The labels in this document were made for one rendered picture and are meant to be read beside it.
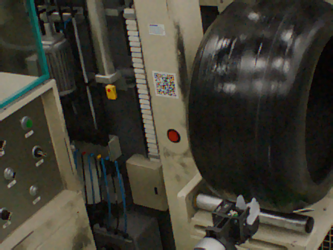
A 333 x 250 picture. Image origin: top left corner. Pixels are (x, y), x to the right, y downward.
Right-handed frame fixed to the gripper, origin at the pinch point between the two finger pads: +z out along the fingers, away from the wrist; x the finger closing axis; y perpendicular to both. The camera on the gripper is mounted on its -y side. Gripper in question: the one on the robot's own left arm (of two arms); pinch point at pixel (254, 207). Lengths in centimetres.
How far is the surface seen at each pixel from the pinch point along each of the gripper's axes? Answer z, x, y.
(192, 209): 7.4, 23.8, -11.6
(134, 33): 17, 41, 35
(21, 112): -8, 64, 21
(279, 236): 7.5, -2.9, -13.9
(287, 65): 6.5, -8.0, 36.0
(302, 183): 4.7, -11.2, 6.7
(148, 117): 17.3, 41.3, 9.8
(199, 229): 7.9, 22.6, -18.7
